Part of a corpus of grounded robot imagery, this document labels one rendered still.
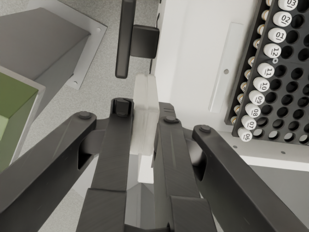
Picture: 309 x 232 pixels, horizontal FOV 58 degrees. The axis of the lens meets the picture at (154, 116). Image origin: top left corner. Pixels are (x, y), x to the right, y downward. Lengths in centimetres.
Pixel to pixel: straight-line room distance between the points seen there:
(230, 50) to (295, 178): 39
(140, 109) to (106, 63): 107
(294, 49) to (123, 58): 16
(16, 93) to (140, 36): 23
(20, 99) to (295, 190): 54
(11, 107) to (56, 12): 84
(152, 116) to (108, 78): 108
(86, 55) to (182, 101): 88
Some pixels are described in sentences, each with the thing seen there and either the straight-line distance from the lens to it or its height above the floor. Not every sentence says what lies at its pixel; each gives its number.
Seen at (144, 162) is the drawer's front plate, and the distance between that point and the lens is 29.
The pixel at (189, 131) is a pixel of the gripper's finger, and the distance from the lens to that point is 15.
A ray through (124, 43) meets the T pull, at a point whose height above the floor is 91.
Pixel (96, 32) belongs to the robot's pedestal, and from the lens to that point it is 118.
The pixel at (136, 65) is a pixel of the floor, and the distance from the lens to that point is 121.
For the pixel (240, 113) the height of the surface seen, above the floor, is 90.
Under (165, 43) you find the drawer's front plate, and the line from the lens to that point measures 24.
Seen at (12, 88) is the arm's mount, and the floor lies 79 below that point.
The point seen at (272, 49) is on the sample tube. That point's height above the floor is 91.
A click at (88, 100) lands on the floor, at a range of 128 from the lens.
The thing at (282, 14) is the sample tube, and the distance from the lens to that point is 28.
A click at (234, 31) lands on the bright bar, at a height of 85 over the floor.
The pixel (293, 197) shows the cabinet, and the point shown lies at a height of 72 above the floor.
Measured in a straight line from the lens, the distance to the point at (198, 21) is 34.
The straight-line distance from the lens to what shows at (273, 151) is 38.
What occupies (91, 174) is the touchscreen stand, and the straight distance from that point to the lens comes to 144.
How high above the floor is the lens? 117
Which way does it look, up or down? 65 degrees down
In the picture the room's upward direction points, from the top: 176 degrees clockwise
